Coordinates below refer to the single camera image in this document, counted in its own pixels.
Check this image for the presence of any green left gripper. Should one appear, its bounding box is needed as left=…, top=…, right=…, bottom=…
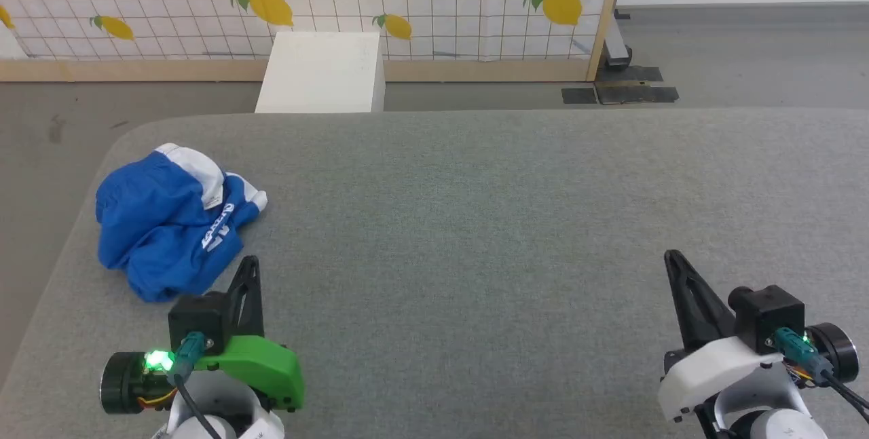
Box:
left=193, top=256, right=306, bottom=413

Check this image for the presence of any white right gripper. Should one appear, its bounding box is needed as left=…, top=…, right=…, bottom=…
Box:
left=657, top=250, right=815, bottom=423

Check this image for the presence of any blue and white garment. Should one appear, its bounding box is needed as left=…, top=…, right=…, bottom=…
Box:
left=95, top=143, right=269, bottom=304

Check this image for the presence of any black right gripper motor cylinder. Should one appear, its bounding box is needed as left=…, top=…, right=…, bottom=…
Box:
left=808, top=322, right=860, bottom=383

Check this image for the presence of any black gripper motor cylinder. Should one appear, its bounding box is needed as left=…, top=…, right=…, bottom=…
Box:
left=100, top=352, right=179, bottom=416
left=808, top=322, right=860, bottom=383

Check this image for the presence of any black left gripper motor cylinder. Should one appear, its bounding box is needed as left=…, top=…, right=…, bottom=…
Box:
left=100, top=352, right=179, bottom=416

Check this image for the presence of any long black floor tape patch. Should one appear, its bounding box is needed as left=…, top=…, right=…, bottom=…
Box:
left=595, top=85, right=680, bottom=106

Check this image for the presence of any grey upholstered sofa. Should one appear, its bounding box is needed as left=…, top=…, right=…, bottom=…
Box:
left=0, top=108, right=869, bottom=439

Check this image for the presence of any white rectangular box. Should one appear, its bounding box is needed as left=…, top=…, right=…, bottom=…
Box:
left=255, top=31, right=386, bottom=114

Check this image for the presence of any grey metal base bar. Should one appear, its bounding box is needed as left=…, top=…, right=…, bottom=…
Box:
left=601, top=10, right=635, bottom=72

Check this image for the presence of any white panel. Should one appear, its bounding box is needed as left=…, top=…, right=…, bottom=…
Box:
left=0, top=22, right=29, bottom=60

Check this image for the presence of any black left camera cable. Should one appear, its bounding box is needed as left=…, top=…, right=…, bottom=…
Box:
left=170, top=332, right=226, bottom=439

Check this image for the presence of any black camera cable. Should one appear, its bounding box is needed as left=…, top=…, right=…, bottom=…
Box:
left=170, top=332, right=226, bottom=439
left=774, top=328, right=869, bottom=421

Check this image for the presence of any black right camera cable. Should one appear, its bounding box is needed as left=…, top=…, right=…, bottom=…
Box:
left=774, top=328, right=869, bottom=421

